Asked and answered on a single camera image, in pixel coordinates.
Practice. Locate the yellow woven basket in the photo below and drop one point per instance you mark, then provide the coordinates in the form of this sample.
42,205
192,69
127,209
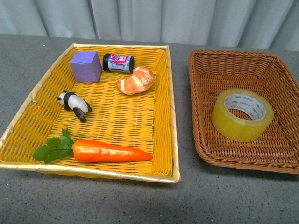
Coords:
146,121

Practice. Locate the grey curtain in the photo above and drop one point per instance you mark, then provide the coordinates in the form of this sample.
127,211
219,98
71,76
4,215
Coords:
257,24

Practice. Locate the purple foam cube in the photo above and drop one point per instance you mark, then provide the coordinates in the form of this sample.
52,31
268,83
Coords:
86,66

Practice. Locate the small black labelled jar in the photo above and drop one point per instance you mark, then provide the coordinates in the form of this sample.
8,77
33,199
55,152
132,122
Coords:
115,62

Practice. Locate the orange toy carrot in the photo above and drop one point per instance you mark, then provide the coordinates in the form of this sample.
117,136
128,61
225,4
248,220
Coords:
86,151

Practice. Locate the toy croissant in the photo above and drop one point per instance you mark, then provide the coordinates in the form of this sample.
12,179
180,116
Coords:
141,80

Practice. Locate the panda figurine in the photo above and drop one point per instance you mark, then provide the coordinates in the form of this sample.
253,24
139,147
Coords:
71,101

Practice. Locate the brown wicker basket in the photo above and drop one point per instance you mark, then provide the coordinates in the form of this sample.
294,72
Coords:
211,72

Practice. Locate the yellow packing tape roll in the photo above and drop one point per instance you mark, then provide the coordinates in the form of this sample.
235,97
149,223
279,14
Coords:
241,115

